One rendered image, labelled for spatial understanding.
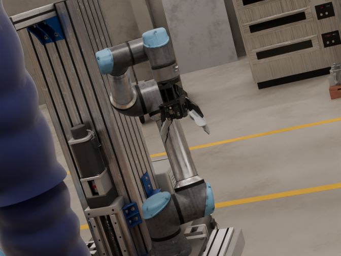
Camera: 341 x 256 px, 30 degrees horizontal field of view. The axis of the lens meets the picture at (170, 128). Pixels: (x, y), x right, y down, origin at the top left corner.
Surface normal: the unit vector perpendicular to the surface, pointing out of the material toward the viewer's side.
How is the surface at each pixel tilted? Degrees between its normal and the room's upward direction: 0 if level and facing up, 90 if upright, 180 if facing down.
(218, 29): 83
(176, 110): 90
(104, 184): 90
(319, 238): 0
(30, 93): 74
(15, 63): 91
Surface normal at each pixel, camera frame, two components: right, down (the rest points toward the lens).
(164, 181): -0.26, 0.31
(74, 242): 0.89, 0.18
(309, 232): -0.28, -0.93
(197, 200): 0.07, -0.10
